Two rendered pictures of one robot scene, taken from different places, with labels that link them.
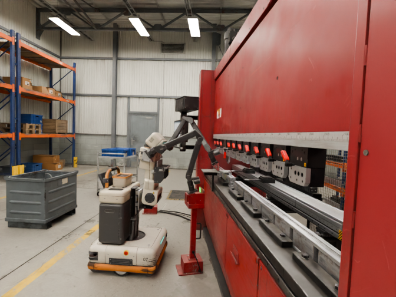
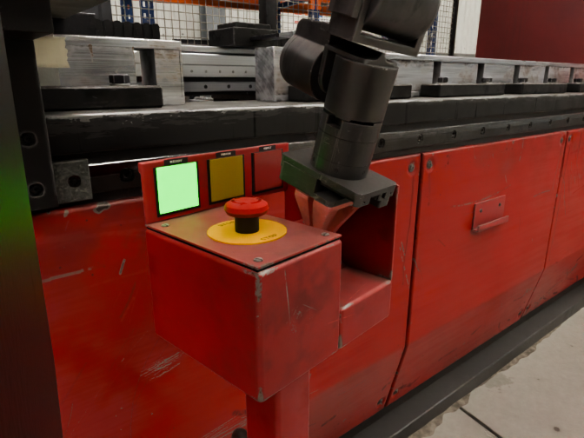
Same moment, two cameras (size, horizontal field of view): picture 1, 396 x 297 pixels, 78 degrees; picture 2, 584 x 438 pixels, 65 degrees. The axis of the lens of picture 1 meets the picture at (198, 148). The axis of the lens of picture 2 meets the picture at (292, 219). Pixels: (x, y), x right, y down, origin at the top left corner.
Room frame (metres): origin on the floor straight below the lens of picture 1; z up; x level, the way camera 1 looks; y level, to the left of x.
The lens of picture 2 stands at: (2.65, 0.39, 0.91)
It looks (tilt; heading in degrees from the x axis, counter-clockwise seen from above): 17 degrees down; 237
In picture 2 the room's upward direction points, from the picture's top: straight up
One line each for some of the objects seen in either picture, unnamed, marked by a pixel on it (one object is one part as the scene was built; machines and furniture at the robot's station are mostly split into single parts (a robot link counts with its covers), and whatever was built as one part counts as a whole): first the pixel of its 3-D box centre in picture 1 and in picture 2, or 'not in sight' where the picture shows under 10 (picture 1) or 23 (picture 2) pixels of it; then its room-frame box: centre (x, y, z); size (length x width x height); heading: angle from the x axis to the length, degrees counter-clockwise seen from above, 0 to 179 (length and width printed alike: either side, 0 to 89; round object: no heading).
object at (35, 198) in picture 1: (45, 196); not in sight; (3.65, 2.30, 0.36); 0.80 x 0.60 x 0.72; 176
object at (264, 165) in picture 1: (270, 157); not in sight; (1.47, -0.44, 1.26); 0.15 x 0.09 x 0.17; 6
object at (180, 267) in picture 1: (188, 263); not in sight; (2.42, 0.05, 0.06); 0.25 x 0.20 x 0.12; 104
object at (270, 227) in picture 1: (274, 231); (537, 88); (1.24, -0.41, 0.89); 0.30 x 0.05 x 0.03; 6
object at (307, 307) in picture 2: (194, 197); (275, 246); (2.43, 0.02, 0.75); 0.20 x 0.16 x 0.18; 14
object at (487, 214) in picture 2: (234, 253); (492, 213); (1.60, -0.27, 0.59); 0.15 x 0.02 x 0.07; 6
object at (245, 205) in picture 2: not in sight; (247, 218); (2.47, 0.04, 0.79); 0.04 x 0.04 x 0.04
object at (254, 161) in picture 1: (259, 154); not in sight; (1.67, -0.42, 1.26); 0.15 x 0.09 x 0.17; 6
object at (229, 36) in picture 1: (233, 46); not in sight; (3.18, -0.41, 2.54); 0.33 x 0.25 x 0.47; 6
